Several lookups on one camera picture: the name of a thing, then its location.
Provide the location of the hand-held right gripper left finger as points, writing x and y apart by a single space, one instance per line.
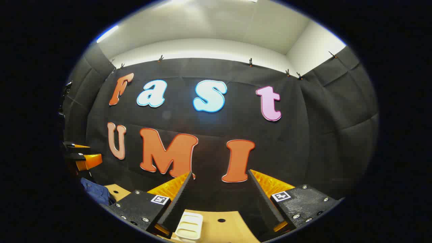
179 202

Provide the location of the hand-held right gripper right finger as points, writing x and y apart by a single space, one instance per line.
270 206

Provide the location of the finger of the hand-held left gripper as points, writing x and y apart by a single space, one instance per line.
87 161
76 145

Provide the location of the white bookshelf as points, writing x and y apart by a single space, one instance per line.
189 226

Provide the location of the blue schoolbag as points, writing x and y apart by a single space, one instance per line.
96 192

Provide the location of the ceiling light strip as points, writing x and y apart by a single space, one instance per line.
107 34

